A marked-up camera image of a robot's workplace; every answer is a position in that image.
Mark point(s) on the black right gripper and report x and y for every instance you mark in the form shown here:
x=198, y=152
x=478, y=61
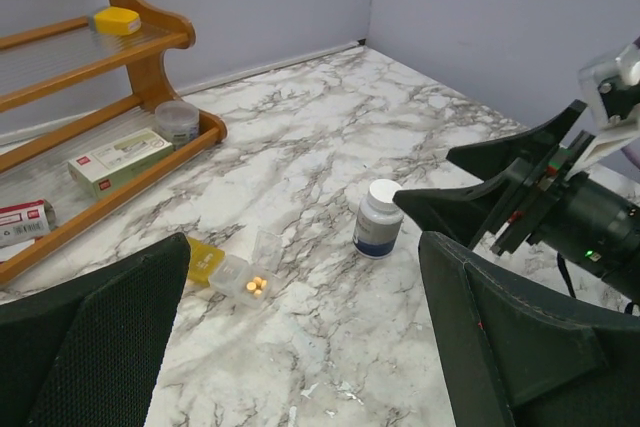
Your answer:
x=532, y=200

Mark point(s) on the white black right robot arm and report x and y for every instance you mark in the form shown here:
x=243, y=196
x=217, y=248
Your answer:
x=614, y=258

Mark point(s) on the green stapler box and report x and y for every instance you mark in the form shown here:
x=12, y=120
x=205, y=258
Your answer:
x=109, y=167

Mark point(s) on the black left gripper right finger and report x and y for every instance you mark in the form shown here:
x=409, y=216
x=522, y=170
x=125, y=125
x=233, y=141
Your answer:
x=516, y=353

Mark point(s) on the orange wooden shelf rack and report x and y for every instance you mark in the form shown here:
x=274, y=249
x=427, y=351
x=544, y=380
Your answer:
x=150, y=87

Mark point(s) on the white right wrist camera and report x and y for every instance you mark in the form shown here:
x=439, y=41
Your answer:
x=610, y=87

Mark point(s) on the yellow clear pill organizer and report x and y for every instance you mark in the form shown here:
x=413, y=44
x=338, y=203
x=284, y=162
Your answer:
x=228, y=274

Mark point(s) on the white pill bottle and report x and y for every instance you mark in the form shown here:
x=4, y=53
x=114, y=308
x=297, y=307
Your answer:
x=378, y=220

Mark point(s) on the yellow sticky note block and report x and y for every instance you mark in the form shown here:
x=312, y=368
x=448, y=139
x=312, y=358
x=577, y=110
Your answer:
x=116, y=21

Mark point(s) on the red white staple box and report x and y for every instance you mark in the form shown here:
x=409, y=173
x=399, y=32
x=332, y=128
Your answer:
x=21, y=225

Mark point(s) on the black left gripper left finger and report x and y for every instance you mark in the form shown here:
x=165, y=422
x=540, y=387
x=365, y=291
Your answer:
x=88, y=351

